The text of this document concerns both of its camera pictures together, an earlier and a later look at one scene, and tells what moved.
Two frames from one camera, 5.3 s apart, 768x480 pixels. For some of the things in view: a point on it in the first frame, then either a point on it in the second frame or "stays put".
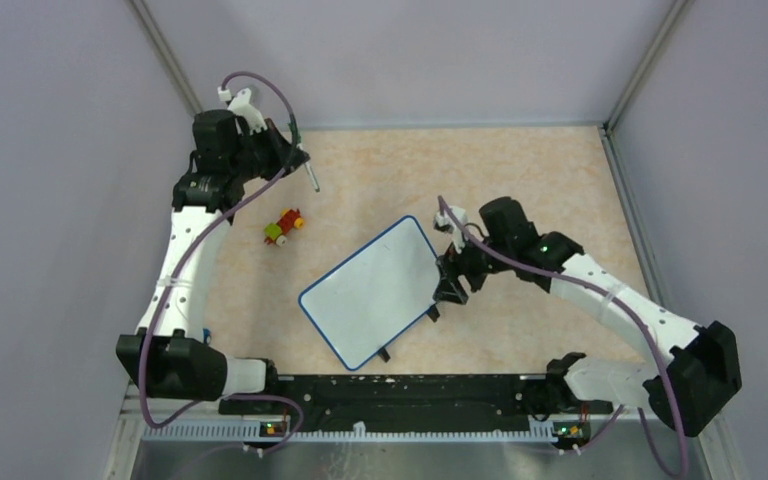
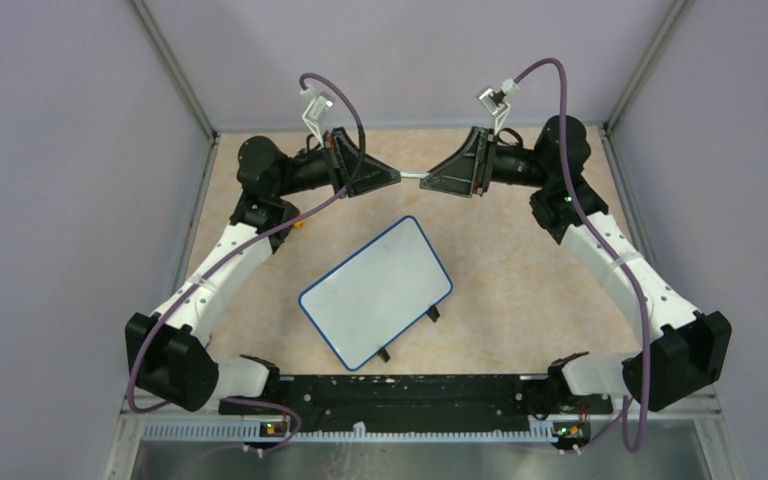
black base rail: [342, 402] stays put
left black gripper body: [262, 153] to [331, 172]
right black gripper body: [474, 263] to [491, 154]
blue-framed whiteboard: [369, 301] stays put
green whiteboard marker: [307, 164] to [414, 175]
